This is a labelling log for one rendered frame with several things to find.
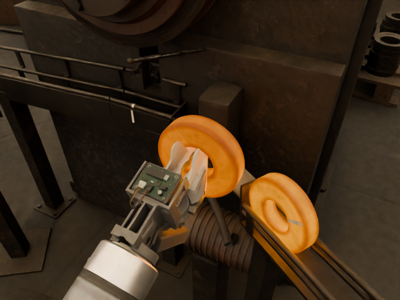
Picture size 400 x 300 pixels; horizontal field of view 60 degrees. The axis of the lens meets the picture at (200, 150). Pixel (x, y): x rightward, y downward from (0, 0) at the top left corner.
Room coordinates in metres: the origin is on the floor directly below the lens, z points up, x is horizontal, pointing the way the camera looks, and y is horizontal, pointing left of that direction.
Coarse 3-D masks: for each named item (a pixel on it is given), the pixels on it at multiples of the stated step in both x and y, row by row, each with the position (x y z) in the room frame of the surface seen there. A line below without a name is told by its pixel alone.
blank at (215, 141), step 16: (176, 128) 0.45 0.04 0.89; (192, 128) 0.43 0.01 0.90; (208, 128) 0.43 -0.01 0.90; (224, 128) 0.44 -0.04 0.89; (160, 144) 0.46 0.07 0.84; (192, 144) 0.43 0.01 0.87; (208, 144) 0.42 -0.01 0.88; (224, 144) 0.41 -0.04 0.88; (224, 160) 0.40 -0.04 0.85; (240, 160) 0.41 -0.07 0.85; (208, 176) 0.42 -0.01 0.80; (224, 176) 0.40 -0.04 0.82; (240, 176) 0.41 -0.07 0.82; (208, 192) 0.41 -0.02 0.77; (224, 192) 0.40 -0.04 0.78
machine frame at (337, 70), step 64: (256, 0) 0.79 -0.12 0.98; (320, 0) 0.73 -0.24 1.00; (128, 64) 0.89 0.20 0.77; (192, 64) 0.80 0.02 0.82; (256, 64) 0.73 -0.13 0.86; (320, 64) 0.69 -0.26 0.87; (64, 128) 1.05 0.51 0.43; (256, 128) 0.72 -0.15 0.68; (320, 128) 0.65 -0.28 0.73; (320, 192) 1.05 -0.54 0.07
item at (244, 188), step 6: (252, 180) 0.49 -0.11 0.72; (240, 186) 0.48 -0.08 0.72; (246, 186) 0.48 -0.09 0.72; (240, 192) 0.47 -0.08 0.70; (246, 192) 0.48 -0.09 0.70; (240, 198) 0.47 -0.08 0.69; (246, 198) 0.48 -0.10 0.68; (240, 204) 0.47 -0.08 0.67; (240, 210) 0.47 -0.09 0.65; (240, 216) 0.47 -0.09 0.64; (240, 222) 0.47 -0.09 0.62
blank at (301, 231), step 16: (272, 176) 0.45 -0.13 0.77; (256, 192) 0.46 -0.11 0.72; (272, 192) 0.43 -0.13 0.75; (288, 192) 0.40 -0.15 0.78; (304, 192) 0.41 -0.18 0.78; (256, 208) 0.45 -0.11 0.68; (272, 208) 0.45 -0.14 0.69; (288, 208) 0.39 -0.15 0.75; (304, 208) 0.38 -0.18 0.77; (272, 224) 0.42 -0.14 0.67; (288, 224) 0.39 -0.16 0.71; (304, 224) 0.36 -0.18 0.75; (288, 240) 0.38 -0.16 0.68; (304, 240) 0.35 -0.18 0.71
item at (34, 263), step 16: (0, 112) 0.90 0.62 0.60; (0, 192) 0.82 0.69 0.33; (0, 208) 0.77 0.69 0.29; (0, 224) 0.76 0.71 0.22; (16, 224) 0.81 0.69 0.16; (0, 240) 0.76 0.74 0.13; (16, 240) 0.76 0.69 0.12; (32, 240) 0.84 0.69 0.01; (48, 240) 0.84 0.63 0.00; (0, 256) 0.77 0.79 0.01; (16, 256) 0.76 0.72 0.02; (32, 256) 0.77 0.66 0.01; (0, 272) 0.70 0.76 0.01; (16, 272) 0.70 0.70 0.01; (32, 272) 0.70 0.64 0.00
